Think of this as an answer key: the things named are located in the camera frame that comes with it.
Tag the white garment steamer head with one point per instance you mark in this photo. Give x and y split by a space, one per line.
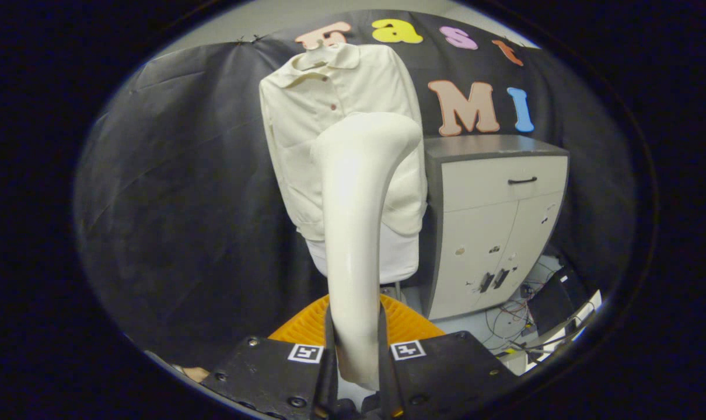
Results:
353 233

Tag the white clothes hanger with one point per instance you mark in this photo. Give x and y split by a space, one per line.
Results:
318 57

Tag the white plastic strip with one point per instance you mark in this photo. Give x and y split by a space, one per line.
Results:
563 341

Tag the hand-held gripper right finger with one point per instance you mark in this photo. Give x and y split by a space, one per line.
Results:
383 361

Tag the black box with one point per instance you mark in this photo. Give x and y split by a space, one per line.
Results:
554 300

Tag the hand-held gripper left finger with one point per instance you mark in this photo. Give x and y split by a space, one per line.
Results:
329 373

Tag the cream button-up shirt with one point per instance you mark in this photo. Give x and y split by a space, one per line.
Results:
294 146

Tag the grey and white cabinet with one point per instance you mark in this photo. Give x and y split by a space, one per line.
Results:
481 245

